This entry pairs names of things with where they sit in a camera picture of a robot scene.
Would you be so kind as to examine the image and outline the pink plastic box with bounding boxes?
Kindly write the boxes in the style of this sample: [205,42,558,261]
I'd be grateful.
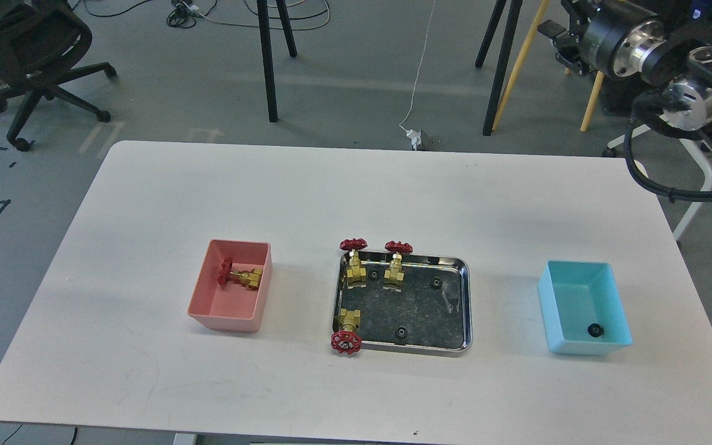
[187,239,273,333]

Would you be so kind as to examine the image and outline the black tripod right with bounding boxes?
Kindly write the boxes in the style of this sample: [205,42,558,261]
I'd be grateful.
[475,1,523,136]

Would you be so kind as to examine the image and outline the white office chair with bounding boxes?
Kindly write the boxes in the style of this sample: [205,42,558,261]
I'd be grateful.
[630,125,712,244]

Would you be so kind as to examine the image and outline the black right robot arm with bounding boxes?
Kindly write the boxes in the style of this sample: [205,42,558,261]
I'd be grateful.
[537,1,712,202]

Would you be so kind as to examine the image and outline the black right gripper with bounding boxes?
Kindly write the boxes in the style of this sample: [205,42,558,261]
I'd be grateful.
[537,3,669,81]

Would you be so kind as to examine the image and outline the black office chair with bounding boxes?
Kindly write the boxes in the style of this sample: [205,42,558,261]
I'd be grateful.
[0,1,117,151]

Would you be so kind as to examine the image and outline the brass valve front left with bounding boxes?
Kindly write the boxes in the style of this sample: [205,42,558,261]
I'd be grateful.
[331,308,362,355]

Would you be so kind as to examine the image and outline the brass valve back left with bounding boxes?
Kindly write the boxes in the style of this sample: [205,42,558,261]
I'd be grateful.
[339,239,368,289]

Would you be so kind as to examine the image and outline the brass valve red handle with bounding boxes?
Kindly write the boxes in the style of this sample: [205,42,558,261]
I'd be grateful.
[217,259,263,291]

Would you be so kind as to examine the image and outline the brass valve back right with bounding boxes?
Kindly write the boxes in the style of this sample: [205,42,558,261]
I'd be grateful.
[383,240,413,291]

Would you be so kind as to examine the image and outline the white power adapter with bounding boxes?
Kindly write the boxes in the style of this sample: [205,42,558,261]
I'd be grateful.
[405,129,441,151]

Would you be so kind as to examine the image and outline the white cable on floor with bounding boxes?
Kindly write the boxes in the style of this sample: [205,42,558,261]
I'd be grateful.
[399,0,437,134]

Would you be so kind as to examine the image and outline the yellow wooden easel leg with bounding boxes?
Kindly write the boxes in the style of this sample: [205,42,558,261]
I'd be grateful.
[491,1,549,130]

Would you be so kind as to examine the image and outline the black cables on floor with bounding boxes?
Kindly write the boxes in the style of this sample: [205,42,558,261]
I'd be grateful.
[72,0,332,32]

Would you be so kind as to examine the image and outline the black tripod left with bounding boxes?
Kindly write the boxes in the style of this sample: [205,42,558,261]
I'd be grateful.
[256,0,299,123]

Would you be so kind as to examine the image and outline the blue plastic box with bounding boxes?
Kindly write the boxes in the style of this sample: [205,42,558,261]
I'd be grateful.
[538,260,633,355]

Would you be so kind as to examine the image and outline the shiny metal tray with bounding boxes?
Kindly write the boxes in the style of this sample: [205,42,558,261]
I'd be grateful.
[333,250,473,357]

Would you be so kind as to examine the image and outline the black tripod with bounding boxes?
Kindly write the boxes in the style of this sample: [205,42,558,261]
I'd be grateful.
[475,1,523,136]
[256,0,299,123]

